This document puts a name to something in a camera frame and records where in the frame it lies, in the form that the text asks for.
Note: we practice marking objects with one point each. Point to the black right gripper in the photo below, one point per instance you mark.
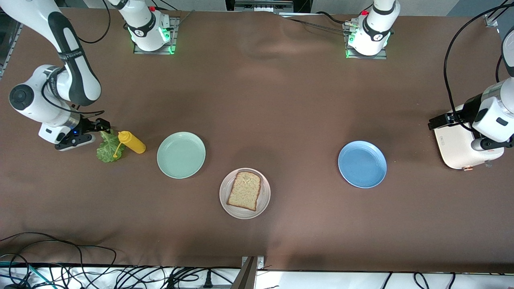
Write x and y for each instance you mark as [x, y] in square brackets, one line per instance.
[87, 125]

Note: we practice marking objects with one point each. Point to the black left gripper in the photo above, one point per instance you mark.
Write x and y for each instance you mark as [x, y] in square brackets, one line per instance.
[468, 110]

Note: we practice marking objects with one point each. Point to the green lettuce leaf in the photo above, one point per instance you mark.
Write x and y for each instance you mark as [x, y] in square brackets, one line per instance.
[106, 150]

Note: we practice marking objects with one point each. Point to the toasted brown bread slice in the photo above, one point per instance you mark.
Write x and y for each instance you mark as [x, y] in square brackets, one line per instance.
[244, 192]

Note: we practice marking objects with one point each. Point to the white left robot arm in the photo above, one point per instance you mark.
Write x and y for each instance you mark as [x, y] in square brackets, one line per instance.
[373, 28]

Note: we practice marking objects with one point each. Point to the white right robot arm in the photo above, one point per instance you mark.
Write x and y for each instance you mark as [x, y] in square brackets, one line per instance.
[36, 100]

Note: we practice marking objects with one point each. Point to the mint green round plate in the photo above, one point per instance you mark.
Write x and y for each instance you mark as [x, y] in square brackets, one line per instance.
[181, 155]

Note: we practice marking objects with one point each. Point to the blue round plate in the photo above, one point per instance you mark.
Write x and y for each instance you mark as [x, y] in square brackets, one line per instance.
[362, 164]

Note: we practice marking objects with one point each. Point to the beige round plate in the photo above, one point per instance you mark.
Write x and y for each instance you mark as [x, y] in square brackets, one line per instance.
[265, 208]

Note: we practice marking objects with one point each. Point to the cream white toaster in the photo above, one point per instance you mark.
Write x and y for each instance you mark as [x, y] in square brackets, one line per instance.
[453, 148]

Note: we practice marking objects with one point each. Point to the yellow mustard squeeze bottle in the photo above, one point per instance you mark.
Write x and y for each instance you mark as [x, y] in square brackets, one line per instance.
[134, 144]

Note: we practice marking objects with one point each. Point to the brown table cover sheet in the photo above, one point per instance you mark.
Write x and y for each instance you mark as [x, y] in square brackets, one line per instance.
[281, 100]

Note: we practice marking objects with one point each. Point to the black equipment box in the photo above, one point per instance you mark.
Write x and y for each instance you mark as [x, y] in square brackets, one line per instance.
[301, 5]

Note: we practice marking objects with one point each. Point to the black power plug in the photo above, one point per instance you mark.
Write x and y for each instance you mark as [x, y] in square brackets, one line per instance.
[207, 281]

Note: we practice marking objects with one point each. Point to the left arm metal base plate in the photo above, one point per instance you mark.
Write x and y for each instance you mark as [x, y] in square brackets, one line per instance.
[379, 56]

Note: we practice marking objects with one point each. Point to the aluminium frame profile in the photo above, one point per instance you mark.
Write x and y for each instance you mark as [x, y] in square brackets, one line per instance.
[490, 21]

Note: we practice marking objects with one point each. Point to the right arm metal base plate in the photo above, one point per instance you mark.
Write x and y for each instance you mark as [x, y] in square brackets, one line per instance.
[174, 32]

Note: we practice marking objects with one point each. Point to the aluminium frame bar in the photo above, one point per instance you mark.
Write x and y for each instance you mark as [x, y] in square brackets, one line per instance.
[8, 50]

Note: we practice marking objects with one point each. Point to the aluminium frame post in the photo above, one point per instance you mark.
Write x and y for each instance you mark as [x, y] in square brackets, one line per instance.
[245, 277]

